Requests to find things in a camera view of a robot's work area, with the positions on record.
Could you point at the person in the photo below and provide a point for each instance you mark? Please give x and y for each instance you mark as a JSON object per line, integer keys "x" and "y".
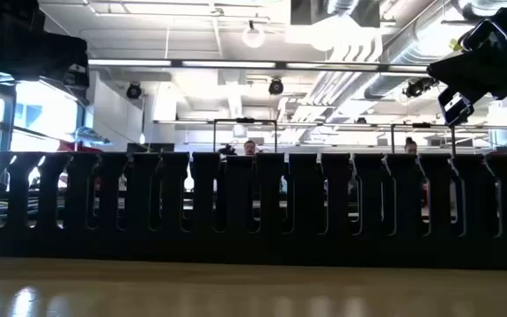
{"x": 410, "y": 146}
{"x": 249, "y": 147}

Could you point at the silver ventilation duct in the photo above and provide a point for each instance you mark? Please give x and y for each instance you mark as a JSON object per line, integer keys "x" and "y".
{"x": 407, "y": 53}

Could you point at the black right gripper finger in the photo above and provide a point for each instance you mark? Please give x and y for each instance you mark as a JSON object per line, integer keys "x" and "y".
{"x": 456, "y": 108}
{"x": 484, "y": 35}

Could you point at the white globe lamp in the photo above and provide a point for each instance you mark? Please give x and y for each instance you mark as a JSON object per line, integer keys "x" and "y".
{"x": 253, "y": 36}

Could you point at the long overhead light bar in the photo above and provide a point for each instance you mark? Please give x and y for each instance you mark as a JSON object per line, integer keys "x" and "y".
{"x": 236, "y": 64}

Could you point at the dark computer monitor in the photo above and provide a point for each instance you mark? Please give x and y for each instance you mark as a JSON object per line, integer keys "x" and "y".
{"x": 150, "y": 147}

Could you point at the black background rig frame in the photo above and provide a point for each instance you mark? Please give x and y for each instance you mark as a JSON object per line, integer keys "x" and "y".
{"x": 244, "y": 120}
{"x": 421, "y": 125}

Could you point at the red storage bins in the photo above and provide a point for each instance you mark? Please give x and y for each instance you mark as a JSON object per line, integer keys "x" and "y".
{"x": 77, "y": 147}

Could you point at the black ceiling spotlight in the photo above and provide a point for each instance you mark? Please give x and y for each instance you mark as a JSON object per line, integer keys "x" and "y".
{"x": 134, "y": 91}
{"x": 417, "y": 87}
{"x": 275, "y": 86}

